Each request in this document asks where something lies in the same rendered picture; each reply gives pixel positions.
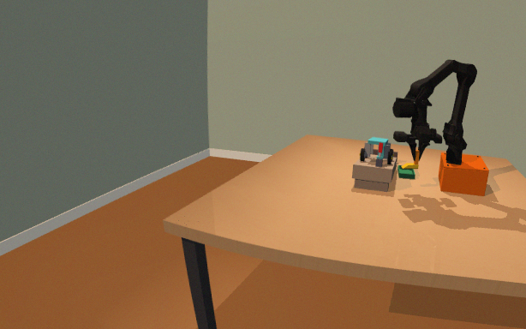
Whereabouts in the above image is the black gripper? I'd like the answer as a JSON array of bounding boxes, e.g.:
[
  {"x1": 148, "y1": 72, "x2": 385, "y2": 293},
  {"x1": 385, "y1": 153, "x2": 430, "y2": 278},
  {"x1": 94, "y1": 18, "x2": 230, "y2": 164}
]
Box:
[{"x1": 393, "y1": 117, "x2": 442, "y2": 161}]

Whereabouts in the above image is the teal trolley with black wheels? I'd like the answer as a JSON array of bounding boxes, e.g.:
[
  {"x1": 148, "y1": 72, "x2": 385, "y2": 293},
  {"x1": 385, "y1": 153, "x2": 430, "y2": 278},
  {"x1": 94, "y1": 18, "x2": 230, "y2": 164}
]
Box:
[{"x1": 360, "y1": 137, "x2": 394, "y2": 165}]

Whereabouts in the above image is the tan sloped ramp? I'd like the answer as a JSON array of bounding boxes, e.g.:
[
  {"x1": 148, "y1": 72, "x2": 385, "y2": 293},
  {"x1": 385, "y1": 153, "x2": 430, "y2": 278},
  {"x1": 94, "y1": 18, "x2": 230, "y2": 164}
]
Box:
[{"x1": 352, "y1": 149, "x2": 397, "y2": 192}]

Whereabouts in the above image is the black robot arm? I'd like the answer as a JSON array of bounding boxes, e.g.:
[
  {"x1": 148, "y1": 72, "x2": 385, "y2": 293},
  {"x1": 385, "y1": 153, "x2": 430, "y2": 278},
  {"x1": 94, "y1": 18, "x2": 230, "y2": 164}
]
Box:
[{"x1": 392, "y1": 60, "x2": 477, "y2": 165}]

